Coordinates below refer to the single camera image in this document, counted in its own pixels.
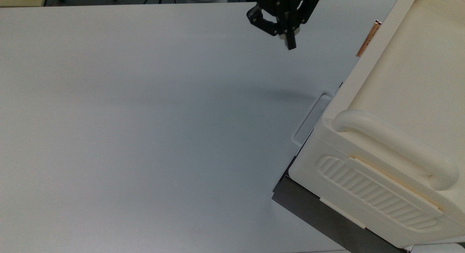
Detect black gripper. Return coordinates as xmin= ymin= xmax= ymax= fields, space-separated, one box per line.
xmin=247 ymin=0 xmax=323 ymax=50

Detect copper door handle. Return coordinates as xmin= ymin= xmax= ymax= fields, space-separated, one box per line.
xmin=356 ymin=20 xmax=382 ymax=58

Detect cream plastic cabinet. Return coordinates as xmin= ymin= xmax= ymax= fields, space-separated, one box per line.
xmin=289 ymin=0 xmax=465 ymax=249

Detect white loop handle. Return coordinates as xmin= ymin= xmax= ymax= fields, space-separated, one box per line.
xmin=291 ymin=91 xmax=335 ymax=147

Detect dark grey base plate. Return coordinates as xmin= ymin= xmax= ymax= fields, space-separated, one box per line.
xmin=272 ymin=154 xmax=413 ymax=253

